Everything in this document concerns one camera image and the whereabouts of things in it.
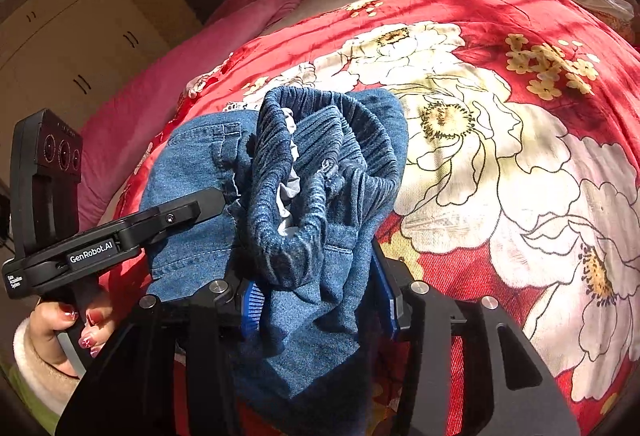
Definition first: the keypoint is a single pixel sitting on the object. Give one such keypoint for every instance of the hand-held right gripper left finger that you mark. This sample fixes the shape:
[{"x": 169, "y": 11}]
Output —
[{"x": 250, "y": 311}]

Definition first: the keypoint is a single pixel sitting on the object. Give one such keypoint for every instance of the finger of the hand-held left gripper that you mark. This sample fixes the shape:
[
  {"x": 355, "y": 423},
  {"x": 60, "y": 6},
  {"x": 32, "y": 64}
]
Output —
[{"x": 195, "y": 211}]

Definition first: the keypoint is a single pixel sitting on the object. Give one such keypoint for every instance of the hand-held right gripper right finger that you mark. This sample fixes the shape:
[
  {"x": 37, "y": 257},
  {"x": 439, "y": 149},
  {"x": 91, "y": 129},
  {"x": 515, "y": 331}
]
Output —
[{"x": 387, "y": 301}]

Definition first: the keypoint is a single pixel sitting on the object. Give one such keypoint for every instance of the blue denim pants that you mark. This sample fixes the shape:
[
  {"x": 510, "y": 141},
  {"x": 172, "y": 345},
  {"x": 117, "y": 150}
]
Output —
[{"x": 310, "y": 196}]

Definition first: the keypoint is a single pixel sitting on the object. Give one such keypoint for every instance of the person's left forearm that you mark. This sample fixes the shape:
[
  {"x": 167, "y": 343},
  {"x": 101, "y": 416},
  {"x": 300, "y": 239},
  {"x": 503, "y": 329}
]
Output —
[{"x": 35, "y": 376}]

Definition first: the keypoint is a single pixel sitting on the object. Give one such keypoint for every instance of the person's left hand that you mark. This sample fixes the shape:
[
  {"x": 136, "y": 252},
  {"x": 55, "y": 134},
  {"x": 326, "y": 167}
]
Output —
[{"x": 50, "y": 331}]

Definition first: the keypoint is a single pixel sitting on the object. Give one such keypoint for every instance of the pink plush blanket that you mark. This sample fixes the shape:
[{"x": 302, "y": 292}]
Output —
[{"x": 150, "y": 90}]

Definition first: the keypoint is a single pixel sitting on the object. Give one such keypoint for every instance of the cream wardrobe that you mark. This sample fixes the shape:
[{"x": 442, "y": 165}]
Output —
[{"x": 60, "y": 40}]

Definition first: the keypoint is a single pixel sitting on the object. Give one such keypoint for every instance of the red floral blanket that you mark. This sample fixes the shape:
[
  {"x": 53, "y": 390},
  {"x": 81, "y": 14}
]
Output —
[{"x": 500, "y": 165}]

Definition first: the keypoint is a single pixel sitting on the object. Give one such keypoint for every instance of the green cloth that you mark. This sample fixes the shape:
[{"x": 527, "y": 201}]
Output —
[{"x": 30, "y": 416}]

